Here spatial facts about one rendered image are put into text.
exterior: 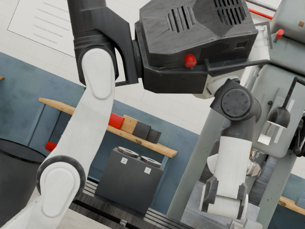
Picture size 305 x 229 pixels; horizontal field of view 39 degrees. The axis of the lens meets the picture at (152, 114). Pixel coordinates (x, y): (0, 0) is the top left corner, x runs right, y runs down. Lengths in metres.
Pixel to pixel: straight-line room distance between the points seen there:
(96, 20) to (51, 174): 0.45
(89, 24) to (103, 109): 0.24
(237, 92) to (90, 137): 0.44
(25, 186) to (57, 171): 2.04
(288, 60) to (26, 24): 5.39
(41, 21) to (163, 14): 5.43
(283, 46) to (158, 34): 0.60
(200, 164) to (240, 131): 0.90
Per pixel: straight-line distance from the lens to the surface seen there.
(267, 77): 1.65
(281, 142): 1.65
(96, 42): 1.26
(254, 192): 2.11
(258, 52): 1.39
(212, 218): 2.06
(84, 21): 1.27
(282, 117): 1.48
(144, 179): 1.71
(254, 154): 1.71
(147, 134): 5.46
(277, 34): 1.52
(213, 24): 1.18
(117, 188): 1.73
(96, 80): 1.23
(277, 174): 2.12
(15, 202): 3.31
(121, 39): 1.26
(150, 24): 1.21
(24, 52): 6.61
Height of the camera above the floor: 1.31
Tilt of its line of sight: 1 degrees down
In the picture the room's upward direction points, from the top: 23 degrees clockwise
